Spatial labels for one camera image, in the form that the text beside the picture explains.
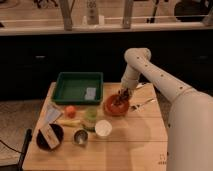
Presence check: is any green plastic tray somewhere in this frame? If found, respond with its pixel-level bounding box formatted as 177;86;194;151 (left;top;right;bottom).
52;72;103;105

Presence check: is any wooden block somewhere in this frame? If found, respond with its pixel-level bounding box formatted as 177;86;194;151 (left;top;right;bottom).
40;125;60;149

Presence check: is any dark grape bunch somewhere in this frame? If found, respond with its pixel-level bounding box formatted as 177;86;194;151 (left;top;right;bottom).
114;94;130;106

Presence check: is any black bowl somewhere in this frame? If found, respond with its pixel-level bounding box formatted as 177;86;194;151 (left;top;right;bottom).
36;124;64;151

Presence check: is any white card in tray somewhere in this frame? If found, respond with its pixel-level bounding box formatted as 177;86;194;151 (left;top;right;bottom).
84;87;96;100

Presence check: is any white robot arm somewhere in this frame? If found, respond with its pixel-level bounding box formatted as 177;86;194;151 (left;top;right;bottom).
121;48;213;171

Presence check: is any yellow banana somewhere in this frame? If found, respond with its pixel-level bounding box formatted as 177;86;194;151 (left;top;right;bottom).
57;120;81;127

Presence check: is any white paper packet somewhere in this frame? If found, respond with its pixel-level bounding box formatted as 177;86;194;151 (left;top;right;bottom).
44;105;62;124

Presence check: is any red bowl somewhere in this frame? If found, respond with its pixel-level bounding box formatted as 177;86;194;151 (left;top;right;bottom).
103;94;130;116

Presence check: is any orange fruit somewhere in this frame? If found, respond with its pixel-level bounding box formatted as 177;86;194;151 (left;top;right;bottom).
64;105;76;118

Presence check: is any small metal cup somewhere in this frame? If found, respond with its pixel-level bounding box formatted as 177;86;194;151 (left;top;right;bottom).
74;129;88;145

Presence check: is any white cup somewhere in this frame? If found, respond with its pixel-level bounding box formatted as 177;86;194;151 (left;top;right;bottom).
95;120;112;138

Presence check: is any black bar at table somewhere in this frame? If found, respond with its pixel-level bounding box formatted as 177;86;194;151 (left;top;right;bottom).
17;129;32;171

